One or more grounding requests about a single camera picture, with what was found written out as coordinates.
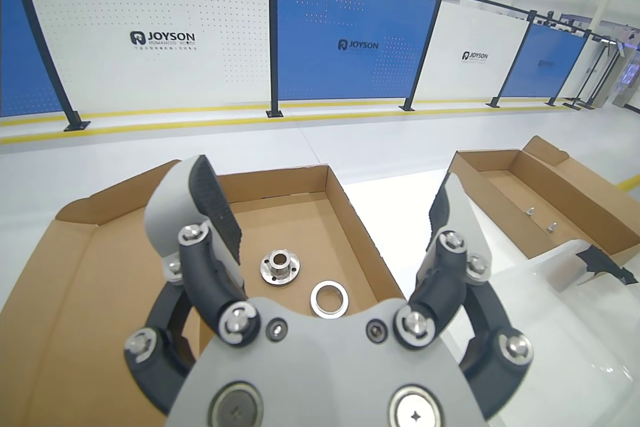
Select blue perforated partition panel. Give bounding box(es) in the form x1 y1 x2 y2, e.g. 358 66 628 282
0 0 64 118
276 0 437 102
499 24 589 99

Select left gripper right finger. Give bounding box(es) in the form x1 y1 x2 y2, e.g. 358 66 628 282
394 173 535 397

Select shallow cardboard box with rings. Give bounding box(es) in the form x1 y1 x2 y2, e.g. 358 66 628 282
0 164 407 427

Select black torn tape piece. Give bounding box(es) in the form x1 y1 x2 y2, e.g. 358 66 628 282
575 244 639 287

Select flanged metal bush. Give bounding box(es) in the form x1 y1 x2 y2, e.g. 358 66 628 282
259 249 299 286

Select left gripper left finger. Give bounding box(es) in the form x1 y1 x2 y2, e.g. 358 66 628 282
124 155 262 405

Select deep clear plastic tray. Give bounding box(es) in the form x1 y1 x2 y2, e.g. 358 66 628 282
442 240 640 427

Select shallow cardboard box with shafts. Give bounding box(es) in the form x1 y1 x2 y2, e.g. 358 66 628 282
446 135 640 268

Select plain metal ring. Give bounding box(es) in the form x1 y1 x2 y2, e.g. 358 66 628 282
309 281 350 317

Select white perforated partition panel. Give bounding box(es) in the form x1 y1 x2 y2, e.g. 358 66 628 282
411 5 532 101
22 0 274 113

